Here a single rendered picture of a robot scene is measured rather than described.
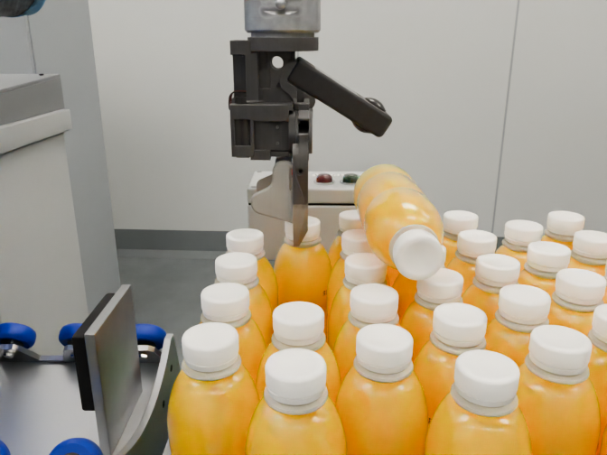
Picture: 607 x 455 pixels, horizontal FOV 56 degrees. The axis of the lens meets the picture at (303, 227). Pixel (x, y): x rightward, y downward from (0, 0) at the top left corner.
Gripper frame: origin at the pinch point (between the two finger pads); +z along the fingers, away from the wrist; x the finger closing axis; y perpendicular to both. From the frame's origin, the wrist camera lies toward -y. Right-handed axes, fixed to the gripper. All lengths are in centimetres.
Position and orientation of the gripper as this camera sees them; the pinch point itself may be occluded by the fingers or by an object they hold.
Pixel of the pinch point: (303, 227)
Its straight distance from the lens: 62.7
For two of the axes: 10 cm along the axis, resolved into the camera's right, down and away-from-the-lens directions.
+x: -0.1, 3.3, -9.5
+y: -10.0, -0.1, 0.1
